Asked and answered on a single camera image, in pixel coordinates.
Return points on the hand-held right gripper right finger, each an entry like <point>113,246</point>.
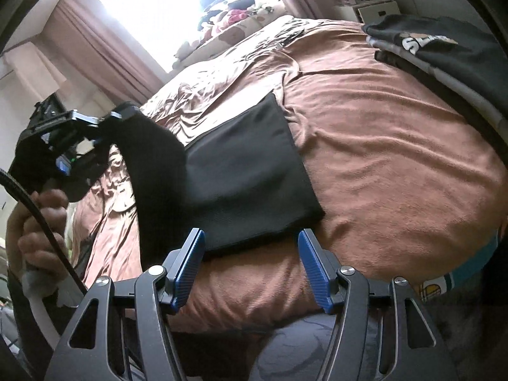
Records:
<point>317,274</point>

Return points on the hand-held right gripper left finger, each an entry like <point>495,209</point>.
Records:
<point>190,266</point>

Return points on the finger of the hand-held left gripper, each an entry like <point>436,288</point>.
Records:
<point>97,153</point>
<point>121,112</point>

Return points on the plain black garment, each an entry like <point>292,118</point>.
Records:
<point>246,174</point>

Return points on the stack of clothes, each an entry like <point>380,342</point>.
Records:
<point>436,47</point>

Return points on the person's left hand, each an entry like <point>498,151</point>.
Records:
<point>35,242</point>

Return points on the person's leg in grey pants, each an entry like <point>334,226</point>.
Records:
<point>285,349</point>

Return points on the beige plush toy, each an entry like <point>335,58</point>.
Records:
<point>184,49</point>

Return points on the bear print cushion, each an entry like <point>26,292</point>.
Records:
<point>234,31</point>

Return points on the brown blanket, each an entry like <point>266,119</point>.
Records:
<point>377,147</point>

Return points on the white duvet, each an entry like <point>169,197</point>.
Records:
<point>246,41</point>

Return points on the pink plush toy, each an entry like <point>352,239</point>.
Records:
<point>238,15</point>

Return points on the dark fluffy rug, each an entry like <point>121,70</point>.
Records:
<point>468,325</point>

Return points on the white nightstand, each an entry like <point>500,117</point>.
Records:
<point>377,10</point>

